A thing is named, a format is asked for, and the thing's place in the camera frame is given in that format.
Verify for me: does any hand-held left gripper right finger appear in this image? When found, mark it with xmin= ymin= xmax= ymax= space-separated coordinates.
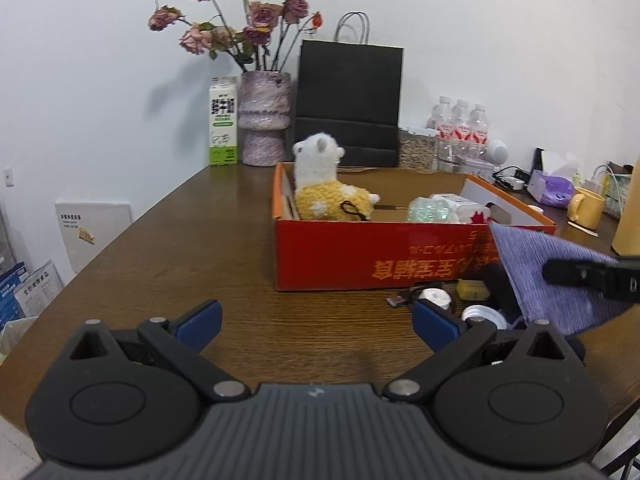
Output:
xmin=382 ymin=299 xmax=568 ymax=401

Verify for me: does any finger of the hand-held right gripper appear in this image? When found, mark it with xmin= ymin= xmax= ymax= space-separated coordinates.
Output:
xmin=542 ymin=256 xmax=640 ymax=303

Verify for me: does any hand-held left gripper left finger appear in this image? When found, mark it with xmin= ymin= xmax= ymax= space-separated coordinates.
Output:
xmin=69 ymin=300 xmax=252 ymax=402

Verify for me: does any white bottle cap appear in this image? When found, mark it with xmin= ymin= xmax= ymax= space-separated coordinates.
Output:
xmin=417 ymin=287 xmax=454 ymax=312

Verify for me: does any purple cloth pouch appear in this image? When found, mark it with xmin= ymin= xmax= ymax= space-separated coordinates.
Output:
xmin=489 ymin=222 xmax=636 ymax=337

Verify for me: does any large white lid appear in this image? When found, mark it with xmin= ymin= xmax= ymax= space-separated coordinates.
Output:
xmin=460 ymin=305 xmax=510 ymax=332

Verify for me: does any yellow sponge block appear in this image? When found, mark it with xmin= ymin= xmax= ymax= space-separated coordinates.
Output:
xmin=456 ymin=280 xmax=492 ymax=302

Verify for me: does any red cardboard box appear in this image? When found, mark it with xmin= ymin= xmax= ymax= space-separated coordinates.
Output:
xmin=271 ymin=161 xmax=557 ymax=292

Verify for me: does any iridescent clear plastic bottle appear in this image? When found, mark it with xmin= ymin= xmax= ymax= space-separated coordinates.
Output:
xmin=406 ymin=196 xmax=461 ymax=224

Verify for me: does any wooden desktop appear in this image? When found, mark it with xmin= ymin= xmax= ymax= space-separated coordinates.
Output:
xmin=0 ymin=162 xmax=640 ymax=426

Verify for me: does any yellow mug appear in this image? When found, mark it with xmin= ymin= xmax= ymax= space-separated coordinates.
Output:
xmin=567 ymin=187 xmax=607 ymax=231

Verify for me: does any purple tissue pack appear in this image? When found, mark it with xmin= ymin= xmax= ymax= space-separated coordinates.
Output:
xmin=527 ymin=152 xmax=581 ymax=207

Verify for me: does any white power strip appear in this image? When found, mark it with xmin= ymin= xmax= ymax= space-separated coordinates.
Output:
xmin=492 ymin=166 xmax=531 ymax=192

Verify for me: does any white board panel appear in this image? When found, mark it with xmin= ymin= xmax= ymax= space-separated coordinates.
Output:
xmin=55 ymin=201 xmax=134 ymax=274

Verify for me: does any white blue packet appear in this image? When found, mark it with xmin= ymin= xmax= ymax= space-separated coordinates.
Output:
xmin=14 ymin=259 xmax=64 ymax=318

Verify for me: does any clear water bottle red label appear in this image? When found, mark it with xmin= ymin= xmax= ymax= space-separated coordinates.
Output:
xmin=470 ymin=104 xmax=490 ymax=161
xmin=452 ymin=100 xmax=472 ymax=161
xmin=427 ymin=96 xmax=454 ymax=161

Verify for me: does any white yellow alpaca plush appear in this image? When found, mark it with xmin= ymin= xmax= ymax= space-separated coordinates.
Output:
xmin=292 ymin=132 xmax=382 ymax=222

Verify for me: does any clear jar of seeds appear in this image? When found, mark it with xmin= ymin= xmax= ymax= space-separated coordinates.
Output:
xmin=398 ymin=126 xmax=440 ymax=170

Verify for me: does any blue carton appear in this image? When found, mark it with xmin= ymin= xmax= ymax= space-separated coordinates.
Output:
xmin=0 ymin=262 xmax=30 ymax=333

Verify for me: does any white green milk carton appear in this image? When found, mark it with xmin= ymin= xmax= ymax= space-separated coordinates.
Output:
xmin=208 ymin=76 xmax=239 ymax=167

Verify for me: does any purple marbled vase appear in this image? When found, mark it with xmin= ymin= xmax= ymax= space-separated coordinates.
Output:
xmin=237 ymin=71 xmax=292 ymax=167

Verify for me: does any black paper bag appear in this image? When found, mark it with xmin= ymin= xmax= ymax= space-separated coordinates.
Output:
xmin=294 ymin=11 xmax=405 ymax=168

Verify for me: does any dried pink rose bouquet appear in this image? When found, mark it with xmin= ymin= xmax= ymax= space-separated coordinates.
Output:
xmin=147 ymin=0 xmax=326 ymax=73

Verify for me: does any open carton with cables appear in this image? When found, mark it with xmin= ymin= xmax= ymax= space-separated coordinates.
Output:
xmin=592 ymin=162 xmax=635 ymax=220

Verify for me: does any black cord loop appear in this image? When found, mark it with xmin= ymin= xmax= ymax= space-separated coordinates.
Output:
xmin=339 ymin=201 xmax=372 ymax=222

